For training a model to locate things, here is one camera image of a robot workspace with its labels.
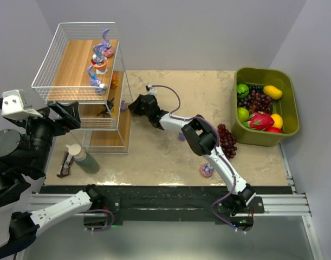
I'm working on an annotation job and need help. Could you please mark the purple bunny with red heart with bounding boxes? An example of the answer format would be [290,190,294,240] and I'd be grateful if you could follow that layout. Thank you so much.
[120,100,128,112]

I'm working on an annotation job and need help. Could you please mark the orange dragon toy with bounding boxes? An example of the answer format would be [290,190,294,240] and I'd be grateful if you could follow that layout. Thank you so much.
[110,72,119,89]

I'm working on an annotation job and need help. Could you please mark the small purple bunny toy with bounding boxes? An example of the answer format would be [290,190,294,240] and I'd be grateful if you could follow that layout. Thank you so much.
[87,65,107,94]

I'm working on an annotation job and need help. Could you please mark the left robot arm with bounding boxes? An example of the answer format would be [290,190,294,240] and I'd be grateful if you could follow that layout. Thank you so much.
[0,101,104,259]

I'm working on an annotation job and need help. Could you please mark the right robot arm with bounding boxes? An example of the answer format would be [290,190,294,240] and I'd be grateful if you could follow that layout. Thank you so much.
[128,94,256,207]

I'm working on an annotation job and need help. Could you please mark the purple bunny standing toy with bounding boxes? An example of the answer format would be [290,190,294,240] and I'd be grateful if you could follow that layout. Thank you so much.
[178,133,186,141]

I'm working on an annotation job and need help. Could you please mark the brown chocolate bar wrapper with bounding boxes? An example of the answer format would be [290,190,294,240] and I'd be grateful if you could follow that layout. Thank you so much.
[56,152,74,178]

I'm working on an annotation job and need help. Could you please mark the green bottle white cap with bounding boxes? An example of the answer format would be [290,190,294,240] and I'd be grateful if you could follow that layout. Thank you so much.
[66,144,100,174]

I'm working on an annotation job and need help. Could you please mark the red grape bunch on table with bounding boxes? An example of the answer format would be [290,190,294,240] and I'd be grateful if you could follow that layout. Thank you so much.
[217,124,237,160]

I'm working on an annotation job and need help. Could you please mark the bunny on pink donut front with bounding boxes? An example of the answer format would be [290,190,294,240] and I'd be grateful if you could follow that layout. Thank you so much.
[199,163,215,178]

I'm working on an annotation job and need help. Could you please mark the green lime toy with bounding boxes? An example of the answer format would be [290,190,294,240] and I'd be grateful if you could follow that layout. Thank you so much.
[237,107,250,123]

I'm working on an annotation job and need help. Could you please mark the green watermelon toy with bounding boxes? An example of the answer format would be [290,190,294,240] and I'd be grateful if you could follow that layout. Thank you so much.
[236,83,249,99]

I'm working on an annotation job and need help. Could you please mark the red grape bunch in bin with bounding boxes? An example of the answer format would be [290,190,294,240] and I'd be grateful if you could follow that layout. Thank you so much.
[237,92,273,115]

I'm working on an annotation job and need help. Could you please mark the dark blue grape bunch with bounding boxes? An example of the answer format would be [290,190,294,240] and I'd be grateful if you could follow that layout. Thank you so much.
[247,84,263,93]

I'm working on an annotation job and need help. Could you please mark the pink dragon fruit toy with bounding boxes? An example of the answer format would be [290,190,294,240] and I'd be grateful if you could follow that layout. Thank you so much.
[242,112,274,131]

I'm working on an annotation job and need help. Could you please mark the red apple toy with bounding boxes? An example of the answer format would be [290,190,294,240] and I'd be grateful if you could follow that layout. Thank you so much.
[265,127,283,134]

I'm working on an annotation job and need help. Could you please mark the yellow mango toy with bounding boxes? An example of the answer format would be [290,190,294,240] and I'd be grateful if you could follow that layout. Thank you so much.
[263,85,283,100]

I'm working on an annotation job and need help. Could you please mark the yellow lemon toy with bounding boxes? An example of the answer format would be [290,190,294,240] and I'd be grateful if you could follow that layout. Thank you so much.
[270,113,283,129]

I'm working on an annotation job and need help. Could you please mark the green plastic bin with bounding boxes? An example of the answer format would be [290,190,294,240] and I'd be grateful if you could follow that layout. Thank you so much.
[231,67,300,147]

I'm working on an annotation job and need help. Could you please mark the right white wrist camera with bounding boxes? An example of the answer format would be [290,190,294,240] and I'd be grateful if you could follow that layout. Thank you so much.
[145,85,157,96]

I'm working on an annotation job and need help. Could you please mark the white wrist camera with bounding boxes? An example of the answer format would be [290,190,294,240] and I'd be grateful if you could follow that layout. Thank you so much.
[145,85,157,96]
[0,89,46,121]

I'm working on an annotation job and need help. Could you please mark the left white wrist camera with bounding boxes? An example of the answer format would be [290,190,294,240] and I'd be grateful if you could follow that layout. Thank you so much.
[0,89,46,121]

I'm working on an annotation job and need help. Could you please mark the white wire wooden shelf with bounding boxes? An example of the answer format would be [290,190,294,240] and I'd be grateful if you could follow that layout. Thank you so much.
[31,22,133,154]

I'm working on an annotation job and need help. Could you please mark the black mounting base rail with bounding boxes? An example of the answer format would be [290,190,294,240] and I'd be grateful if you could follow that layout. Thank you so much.
[39,185,295,227]

